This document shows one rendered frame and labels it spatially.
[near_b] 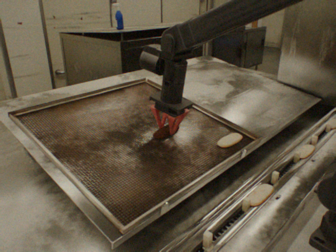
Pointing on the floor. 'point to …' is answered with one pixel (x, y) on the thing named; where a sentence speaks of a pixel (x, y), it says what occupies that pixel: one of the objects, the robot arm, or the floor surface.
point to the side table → (302, 229)
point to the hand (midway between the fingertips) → (167, 128)
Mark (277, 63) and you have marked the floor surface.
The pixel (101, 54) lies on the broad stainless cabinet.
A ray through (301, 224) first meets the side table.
